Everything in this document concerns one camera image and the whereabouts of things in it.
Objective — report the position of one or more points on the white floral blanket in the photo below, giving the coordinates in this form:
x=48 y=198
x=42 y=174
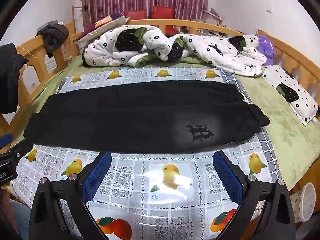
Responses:
x=200 y=47

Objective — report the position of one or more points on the black jacket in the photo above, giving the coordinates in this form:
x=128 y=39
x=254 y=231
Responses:
x=10 y=80

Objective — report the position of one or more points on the purple and orange pillow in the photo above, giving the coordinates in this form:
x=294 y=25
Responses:
x=100 y=26

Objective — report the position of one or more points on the wooden bed frame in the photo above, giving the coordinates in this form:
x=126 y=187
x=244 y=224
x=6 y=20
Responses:
x=291 y=51

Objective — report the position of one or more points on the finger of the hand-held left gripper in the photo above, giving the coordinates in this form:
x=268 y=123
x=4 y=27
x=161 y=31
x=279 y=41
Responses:
x=6 y=139

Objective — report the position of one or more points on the white floral pillow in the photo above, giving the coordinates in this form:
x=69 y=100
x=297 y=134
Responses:
x=300 y=92

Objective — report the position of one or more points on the grey black garment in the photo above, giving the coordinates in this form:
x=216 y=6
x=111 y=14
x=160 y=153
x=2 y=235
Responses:
x=52 y=36

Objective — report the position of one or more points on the pile of cardboard and papers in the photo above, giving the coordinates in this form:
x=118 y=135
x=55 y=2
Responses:
x=212 y=17

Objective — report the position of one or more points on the purple plush toy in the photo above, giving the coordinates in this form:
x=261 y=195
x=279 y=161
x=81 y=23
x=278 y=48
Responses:
x=267 y=50

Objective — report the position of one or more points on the person's leg in jeans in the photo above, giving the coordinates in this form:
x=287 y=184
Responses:
x=21 y=215

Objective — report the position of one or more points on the black pants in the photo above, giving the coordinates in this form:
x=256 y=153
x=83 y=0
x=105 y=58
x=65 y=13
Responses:
x=125 y=120

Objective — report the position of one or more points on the white plastic basin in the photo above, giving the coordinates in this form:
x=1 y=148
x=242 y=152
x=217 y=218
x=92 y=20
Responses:
x=307 y=202

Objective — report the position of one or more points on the wooden rack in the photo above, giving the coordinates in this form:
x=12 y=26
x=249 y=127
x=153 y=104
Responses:
x=74 y=20

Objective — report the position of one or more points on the fruit print plastic tablecloth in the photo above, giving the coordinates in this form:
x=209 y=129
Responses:
x=162 y=205

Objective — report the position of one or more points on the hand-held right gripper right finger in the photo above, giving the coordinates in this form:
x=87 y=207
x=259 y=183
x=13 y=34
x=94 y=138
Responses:
x=228 y=177

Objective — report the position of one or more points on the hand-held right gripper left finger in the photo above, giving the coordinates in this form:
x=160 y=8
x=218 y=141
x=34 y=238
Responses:
x=98 y=175

